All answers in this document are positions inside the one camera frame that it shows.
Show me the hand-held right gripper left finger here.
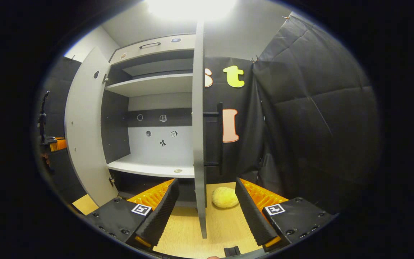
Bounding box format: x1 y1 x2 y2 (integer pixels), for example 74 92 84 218
85 178 180 249

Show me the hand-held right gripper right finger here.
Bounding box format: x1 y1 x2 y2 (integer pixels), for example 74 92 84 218
235 177 337 252

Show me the grey cabinet door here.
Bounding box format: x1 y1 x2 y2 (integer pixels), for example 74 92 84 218
192 22 225 239
39 46 119 207

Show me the grey double-door shoe cabinet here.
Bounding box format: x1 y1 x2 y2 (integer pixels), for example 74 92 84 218
101 33 197 207

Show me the grey cabinet shelf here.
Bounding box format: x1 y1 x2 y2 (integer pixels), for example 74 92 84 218
105 73 194 97
107 153 195 178

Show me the yellow round sponge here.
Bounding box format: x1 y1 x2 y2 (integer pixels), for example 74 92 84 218
212 187 240 209

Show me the black backdrop cloth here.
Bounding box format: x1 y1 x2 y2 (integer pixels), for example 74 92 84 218
36 14 382 214

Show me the long ceiling light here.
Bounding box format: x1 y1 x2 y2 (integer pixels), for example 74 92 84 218
146 0 238 20

